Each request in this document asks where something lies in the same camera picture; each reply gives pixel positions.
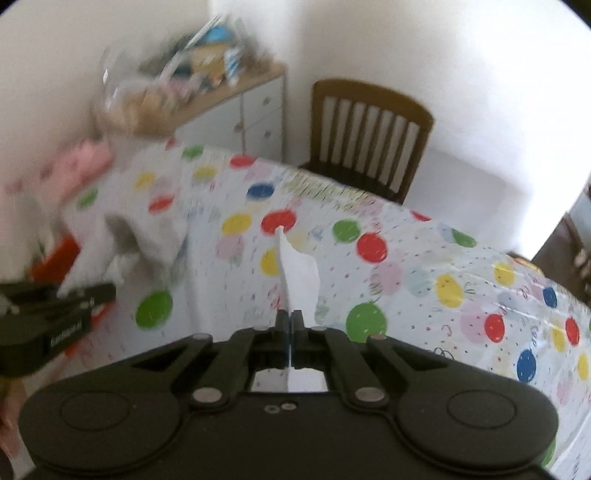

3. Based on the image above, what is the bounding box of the pink plastic bag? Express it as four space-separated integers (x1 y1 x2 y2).
4 140 115 205

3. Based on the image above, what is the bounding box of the white cloth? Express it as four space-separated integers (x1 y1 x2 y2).
59 207 191 297

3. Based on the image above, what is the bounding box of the balloon print tablecloth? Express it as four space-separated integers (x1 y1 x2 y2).
7 138 591 480

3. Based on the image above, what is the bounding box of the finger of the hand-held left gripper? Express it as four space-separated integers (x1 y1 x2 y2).
55 283 117 320

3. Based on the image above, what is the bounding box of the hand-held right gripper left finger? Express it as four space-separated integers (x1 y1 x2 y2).
129 309 291 410

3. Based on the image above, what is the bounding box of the brown wooden chair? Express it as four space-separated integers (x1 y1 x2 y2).
297 78 435 205

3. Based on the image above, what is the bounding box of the white cabinet with wooden top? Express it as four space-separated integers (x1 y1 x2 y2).
152 61 286 160

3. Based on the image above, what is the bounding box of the red cardboard box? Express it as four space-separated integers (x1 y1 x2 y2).
30 233 116 358

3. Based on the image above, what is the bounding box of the clear plastic bag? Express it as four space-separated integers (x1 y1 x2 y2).
91 44 158 137

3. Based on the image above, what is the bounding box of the clutter pile on cabinet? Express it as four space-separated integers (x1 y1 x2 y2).
139 16 262 90

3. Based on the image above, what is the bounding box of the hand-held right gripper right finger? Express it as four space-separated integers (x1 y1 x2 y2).
292 311 450 409

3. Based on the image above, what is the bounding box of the white paper tissue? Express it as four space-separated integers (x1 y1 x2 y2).
276 225 329 393

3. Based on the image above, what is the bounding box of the dark wooden furniture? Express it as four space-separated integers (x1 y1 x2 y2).
530 184 591 280

